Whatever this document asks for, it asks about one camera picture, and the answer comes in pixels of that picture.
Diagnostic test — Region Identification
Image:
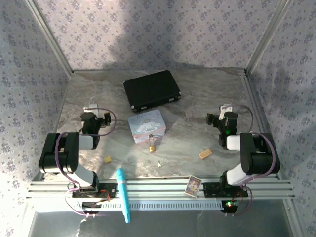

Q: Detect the rectangular wooden block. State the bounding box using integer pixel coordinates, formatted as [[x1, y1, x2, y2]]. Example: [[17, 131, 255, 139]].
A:
[[199, 148, 213, 160]]

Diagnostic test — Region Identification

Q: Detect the pastel cartoon tin box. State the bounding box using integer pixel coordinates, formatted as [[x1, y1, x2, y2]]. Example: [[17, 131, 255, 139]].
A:
[[127, 109, 166, 145]]

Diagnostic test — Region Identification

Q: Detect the aluminium frame rail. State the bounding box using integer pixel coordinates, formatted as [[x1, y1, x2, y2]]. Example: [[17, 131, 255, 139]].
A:
[[26, 179, 296, 200]]

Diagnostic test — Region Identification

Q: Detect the brass padlock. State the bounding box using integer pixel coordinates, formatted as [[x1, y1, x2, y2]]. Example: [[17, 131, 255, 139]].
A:
[[149, 134, 157, 153]]

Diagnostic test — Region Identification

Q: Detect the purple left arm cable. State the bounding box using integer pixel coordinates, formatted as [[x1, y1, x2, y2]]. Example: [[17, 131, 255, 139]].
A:
[[54, 106, 117, 218]]

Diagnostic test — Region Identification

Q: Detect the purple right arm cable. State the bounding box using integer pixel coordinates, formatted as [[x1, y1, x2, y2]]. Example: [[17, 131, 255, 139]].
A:
[[226, 104, 276, 217]]

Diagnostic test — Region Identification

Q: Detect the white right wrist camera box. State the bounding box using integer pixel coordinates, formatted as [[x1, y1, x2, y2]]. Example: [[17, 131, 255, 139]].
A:
[[219, 104, 234, 121]]

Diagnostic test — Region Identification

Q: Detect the white slotted cable duct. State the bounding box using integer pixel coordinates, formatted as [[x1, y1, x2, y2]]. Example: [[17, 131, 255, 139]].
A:
[[65, 199, 227, 212]]

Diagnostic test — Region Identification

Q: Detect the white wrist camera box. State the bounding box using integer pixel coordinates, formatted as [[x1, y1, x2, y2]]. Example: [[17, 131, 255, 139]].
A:
[[219, 104, 234, 121], [83, 104, 99, 115]]

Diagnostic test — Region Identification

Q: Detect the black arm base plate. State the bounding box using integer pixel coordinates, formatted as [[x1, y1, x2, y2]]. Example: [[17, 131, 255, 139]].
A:
[[71, 182, 117, 199], [203, 182, 249, 198]]

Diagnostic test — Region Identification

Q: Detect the black hard case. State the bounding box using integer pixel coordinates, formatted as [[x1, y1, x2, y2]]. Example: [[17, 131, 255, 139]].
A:
[[123, 70, 183, 112]]

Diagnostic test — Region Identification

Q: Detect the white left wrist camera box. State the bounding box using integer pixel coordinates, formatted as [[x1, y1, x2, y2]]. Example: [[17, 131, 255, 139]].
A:
[[83, 104, 99, 115]]

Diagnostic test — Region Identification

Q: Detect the colourful card pack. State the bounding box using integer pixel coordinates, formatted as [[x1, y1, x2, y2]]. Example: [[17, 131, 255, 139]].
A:
[[184, 175, 202, 198]]

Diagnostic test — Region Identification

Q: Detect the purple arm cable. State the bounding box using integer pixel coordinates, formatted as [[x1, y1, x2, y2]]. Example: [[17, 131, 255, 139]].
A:
[[226, 104, 276, 217], [54, 106, 117, 218]]

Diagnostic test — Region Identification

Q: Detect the aluminium frame post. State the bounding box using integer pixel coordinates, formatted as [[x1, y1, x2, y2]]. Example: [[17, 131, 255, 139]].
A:
[[26, 0, 74, 73], [245, 0, 291, 73]]

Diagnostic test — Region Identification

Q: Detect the aluminium side rail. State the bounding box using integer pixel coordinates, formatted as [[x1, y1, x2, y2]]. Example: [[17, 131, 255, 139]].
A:
[[239, 70, 284, 180]]

